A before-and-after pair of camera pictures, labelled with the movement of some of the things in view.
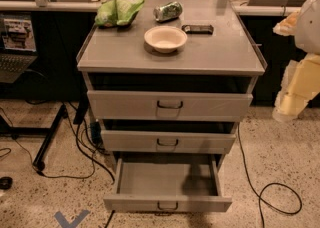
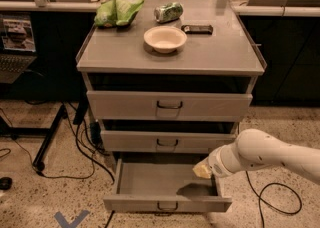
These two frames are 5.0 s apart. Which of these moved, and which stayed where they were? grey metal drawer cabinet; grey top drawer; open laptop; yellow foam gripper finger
Moved: yellow foam gripper finger
Stayed: grey metal drawer cabinet; open laptop; grey top drawer
